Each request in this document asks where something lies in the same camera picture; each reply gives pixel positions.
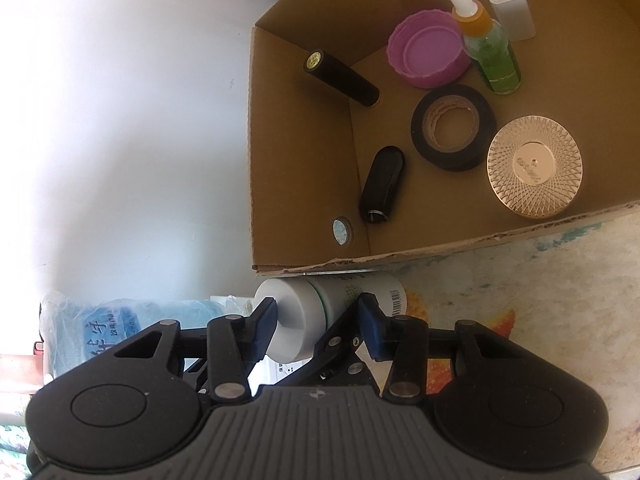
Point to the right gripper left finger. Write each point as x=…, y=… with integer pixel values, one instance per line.
x=235, y=344

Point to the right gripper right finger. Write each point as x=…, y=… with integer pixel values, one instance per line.
x=401, y=340

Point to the white supplement bottle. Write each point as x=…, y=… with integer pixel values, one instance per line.
x=309, y=305

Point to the black oval case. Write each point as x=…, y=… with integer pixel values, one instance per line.
x=382, y=184

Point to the gold lid black jar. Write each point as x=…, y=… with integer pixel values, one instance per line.
x=534, y=167

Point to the black tape roll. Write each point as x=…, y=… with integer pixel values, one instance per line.
x=452, y=127

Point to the black cylindrical tube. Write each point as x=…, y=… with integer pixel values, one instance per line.
x=342, y=78

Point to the pink plastic lid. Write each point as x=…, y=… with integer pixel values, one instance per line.
x=426, y=50

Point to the green dropper bottle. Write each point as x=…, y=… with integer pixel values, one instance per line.
x=488, y=47

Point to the white power adapter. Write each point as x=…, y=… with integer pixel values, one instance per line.
x=515, y=18

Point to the blue water jug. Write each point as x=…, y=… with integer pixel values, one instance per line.
x=75, y=331

